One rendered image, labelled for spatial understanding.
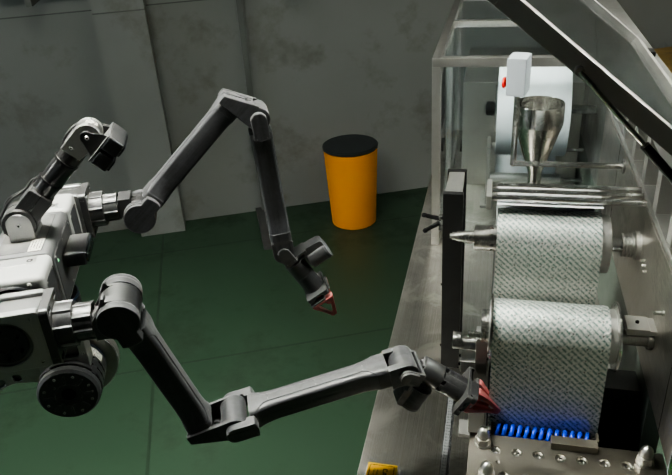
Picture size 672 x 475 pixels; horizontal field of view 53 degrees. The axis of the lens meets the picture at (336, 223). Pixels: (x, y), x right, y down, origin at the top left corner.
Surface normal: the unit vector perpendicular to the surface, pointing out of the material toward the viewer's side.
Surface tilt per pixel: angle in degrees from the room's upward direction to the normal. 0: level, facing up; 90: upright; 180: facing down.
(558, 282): 92
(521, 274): 92
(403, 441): 0
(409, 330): 0
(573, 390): 90
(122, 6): 90
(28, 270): 0
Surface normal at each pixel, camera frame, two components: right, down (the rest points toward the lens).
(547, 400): -0.22, 0.47
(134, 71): 0.19, 0.44
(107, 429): -0.06, -0.89
